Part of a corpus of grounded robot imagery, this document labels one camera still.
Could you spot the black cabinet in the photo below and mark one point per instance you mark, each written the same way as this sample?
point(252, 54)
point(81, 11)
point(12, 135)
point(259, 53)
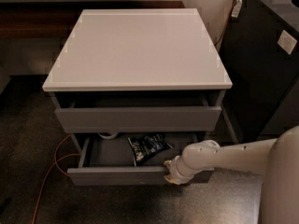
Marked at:
point(264, 99)

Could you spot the white bowl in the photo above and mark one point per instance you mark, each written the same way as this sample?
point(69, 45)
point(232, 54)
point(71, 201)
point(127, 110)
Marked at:
point(108, 136)

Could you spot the white label sticker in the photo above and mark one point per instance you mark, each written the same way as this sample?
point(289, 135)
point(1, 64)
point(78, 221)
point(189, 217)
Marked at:
point(287, 42)

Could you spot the dark wooden bench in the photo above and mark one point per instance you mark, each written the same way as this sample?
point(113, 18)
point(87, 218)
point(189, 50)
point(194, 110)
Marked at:
point(57, 19)

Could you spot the grey drawer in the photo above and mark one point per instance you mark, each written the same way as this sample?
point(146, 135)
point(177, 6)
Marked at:
point(147, 119)
point(111, 162)

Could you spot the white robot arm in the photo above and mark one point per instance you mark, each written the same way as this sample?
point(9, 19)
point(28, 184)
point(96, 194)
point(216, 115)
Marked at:
point(276, 160)

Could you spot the blue chip bag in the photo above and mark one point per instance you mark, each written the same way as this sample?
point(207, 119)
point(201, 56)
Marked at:
point(147, 146)

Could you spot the grey top drawer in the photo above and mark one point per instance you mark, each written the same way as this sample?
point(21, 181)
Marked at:
point(147, 119)

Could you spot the grey drawer cabinet white top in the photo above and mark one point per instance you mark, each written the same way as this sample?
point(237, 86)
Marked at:
point(137, 58)

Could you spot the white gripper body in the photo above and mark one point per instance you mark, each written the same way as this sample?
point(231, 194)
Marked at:
point(177, 171)

